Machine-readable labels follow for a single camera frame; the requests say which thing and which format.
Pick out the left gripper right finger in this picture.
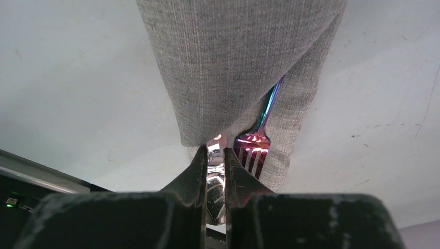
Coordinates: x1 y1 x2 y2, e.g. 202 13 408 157
224 148 405 248

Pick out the aluminium frame rail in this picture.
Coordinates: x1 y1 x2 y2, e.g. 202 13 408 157
1 150 91 193

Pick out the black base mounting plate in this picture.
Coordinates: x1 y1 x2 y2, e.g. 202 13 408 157
0 172 111 249

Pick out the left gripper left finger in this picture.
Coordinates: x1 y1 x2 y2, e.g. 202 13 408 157
14 146 208 248

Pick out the grey cloth napkin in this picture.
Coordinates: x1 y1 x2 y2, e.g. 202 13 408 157
137 1 347 192

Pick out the pink metal fork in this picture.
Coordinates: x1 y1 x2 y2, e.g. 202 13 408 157
233 77 284 179

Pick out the metal spoon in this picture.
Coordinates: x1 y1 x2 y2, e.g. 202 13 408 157
207 133 227 226

